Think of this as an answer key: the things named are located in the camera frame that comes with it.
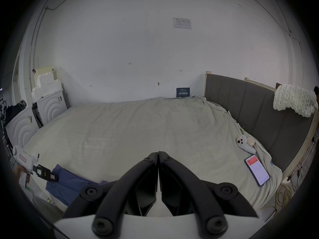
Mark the yellow cable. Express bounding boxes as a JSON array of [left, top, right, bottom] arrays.
[[265, 181, 294, 215]]

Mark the white paper notice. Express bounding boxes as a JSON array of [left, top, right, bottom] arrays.
[[173, 18, 193, 30]]

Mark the dark blue sign card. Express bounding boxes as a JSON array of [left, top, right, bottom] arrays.
[[176, 87, 190, 98]]

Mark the phone with lit screen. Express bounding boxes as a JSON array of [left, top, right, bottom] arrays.
[[245, 155, 270, 187]]

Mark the white hand controller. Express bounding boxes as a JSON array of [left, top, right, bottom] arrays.
[[236, 135, 256, 154]]

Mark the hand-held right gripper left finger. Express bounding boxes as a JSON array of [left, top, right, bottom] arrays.
[[62, 151, 159, 236]]

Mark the person's left hand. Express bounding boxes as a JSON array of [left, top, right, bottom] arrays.
[[13, 165, 28, 184]]

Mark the bed with beige sheet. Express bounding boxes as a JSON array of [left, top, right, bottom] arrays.
[[21, 96, 283, 218]]

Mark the white knitted blanket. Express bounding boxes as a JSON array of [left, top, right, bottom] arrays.
[[273, 84, 319, 118]]

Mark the grey padded headboard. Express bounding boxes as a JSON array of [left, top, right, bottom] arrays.
[[204, 71, 316, 182]]

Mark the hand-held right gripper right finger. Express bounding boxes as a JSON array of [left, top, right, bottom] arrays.
[[158, 151, 259, 237]]

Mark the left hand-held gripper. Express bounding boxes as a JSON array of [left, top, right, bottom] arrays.
[[12, 145, 60, 187]]

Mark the blue garment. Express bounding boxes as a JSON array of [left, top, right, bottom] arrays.
[[46, 164, 110, 207]]

